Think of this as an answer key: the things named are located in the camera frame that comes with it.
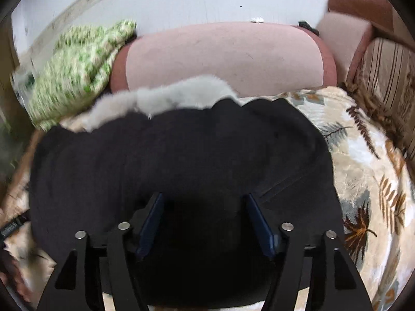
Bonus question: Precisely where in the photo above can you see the small black object on bolster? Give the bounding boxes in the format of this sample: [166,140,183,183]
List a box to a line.
[298,20,319,36]

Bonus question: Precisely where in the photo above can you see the black coat with fur collar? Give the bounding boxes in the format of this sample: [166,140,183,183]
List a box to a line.
[28,74,345,310]

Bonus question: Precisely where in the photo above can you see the striped brown sofa cushion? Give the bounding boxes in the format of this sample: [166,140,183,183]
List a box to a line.
[344,38,414,164]

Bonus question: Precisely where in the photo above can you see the pink bolster cushion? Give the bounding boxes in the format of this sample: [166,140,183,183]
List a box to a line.
[110,23,337,97]

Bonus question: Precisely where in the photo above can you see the leaf patterned beige blanket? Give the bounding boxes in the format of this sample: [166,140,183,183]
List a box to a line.
[1,86,414,310]

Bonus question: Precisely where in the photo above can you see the small white object on bolster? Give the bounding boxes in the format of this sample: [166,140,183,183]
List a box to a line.
[250,17,265,24]

